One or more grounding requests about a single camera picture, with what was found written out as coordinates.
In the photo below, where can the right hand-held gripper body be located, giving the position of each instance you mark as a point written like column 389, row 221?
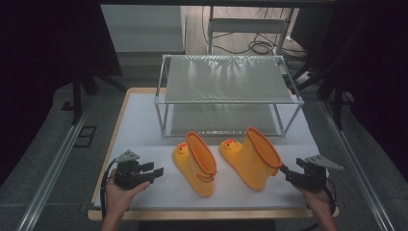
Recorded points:
column 316, row 174

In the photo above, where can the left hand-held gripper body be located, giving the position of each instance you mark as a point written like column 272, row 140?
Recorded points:
column 128, row 174

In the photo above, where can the yellow duck rain boot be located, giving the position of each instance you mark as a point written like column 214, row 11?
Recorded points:
column 250, row 160
column 194, row 166

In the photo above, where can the two-tier metal shoe rack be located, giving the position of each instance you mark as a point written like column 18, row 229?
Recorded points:
column 224, row 80

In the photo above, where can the person's left hand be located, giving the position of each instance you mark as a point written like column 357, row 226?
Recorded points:
column 120, row 195

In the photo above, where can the person's right hand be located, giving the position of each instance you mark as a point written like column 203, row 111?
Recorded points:
column 316, row 199

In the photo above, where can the white table mat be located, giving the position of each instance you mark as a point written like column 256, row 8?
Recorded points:
column 144, row 128

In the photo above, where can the black stand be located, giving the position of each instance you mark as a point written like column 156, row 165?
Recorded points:
column 336, row 80
column 77, row 93

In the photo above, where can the white cabinet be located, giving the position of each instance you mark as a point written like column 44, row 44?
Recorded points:
column 144, row 29

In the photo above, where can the aluminium rail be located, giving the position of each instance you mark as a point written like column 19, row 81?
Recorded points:
column 356, row 166
column 54, row 170

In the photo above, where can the black floor bracket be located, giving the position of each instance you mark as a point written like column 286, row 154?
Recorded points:
column 85, row 136

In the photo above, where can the grey metal frame stand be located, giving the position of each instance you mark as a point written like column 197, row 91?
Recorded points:
column 247, row 25

